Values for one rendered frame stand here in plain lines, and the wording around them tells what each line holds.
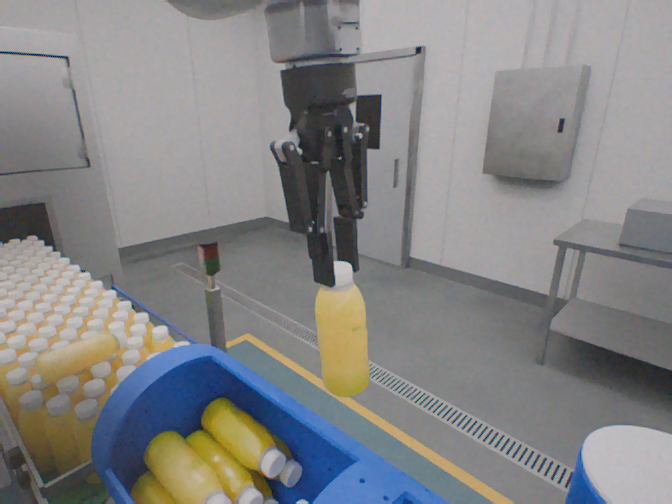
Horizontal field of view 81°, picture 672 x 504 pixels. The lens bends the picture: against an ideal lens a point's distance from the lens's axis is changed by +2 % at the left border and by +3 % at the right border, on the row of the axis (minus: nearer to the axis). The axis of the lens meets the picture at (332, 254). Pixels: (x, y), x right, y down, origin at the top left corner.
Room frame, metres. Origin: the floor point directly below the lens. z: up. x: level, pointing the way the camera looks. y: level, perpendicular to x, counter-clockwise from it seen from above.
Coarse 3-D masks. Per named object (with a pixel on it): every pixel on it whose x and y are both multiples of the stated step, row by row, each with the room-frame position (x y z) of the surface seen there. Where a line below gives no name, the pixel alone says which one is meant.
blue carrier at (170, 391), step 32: (192, 352) 0.60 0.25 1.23; (224, 352) 0.67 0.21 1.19; (128, 384) 0.54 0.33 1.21; (160, 384) 0.58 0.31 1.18; (192, 384) 0.63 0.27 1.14; (224, 384) 0.68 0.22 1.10; (256, 384) 0.53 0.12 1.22; (128, 416) 0.54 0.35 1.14; (160, 416) 0.58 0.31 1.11; (192, 416) 0.62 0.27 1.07; (256, 416) 0.64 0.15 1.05; (288, 416) 0.59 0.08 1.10; (96, 448) 0.48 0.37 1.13; (128, 448) 0.53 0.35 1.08; (320, 448) 0.53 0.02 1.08; (352, 448) 0.40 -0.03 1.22; (128, 480) 0.52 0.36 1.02; (320, 480) 0.51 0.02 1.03; (352, 480) 0.34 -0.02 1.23; (384, 480) 0.35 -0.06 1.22
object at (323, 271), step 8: (328, 232) 0.41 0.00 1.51; (328, 240) 0.41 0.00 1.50; (328, 248) 0.41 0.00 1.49; (328, 256) 0.42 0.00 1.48; (312, 264) 0.43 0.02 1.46; (320, 264) 0.43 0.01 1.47; (328, 264) 0.42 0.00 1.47; (320, 272) 0.43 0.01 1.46; (328, 272) 0.42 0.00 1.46; (320, 280) 0.43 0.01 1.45; (328, 280) 0.42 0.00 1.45
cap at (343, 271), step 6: (336, 264) 0.46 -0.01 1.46; (342, 264) 0.45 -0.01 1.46; (348, 264) 0.45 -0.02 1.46; (336, 270) 0.44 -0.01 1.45; (342, 270) 0.44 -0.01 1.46; (348, 270) 0.44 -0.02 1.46; (336, 276) 0.43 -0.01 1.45; (342, 276) 0.43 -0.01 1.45; (348, 276) 0.43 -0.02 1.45; (336, 282) 0.43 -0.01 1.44; (342, 282) 0.43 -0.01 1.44; (348, 282) 0.43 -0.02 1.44
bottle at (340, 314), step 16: (320, 288) 0.45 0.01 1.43; (336, 288) 0.43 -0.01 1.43; (352, 288) 0.44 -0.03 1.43; (320, 304) 0.43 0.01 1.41; (336, 304) 0.42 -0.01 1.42; (352, 304) 0.43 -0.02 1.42; (320, 320) 0.43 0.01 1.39; (336, 320) 0.42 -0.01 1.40; (352, 320) 0.42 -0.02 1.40; (320, 336) 0.44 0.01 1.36; (336, 336) 0.42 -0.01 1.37; (352, 336) 0.42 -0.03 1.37; (320, 352) 0.44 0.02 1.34; (336, 352) 0.42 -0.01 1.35; (352, 352) 0.42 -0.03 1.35; (336, 368) 0.42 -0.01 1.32; (352, 368) 0.42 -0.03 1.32; (368, 368) 0.45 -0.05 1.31; (336, 384) 0.43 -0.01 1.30; (352, 384) 0.42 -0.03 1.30
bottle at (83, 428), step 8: (96, 416) 0.64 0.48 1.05; (80, 424) 0.62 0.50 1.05; (88, 424) 0.63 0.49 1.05; (80, 432) 0.62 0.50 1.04; (88, 432) 0.62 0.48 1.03; (80, 440) 0.61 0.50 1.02; (88, 440) 0.61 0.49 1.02; (80, 448) 0.61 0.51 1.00; (88, 448) 0.61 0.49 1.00; (80, 456) 0.62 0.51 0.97; (88, 456) 0.61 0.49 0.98; (96, 472) 0.61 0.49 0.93; (88, 480) 0.61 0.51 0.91; (96, 480) 0.61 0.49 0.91
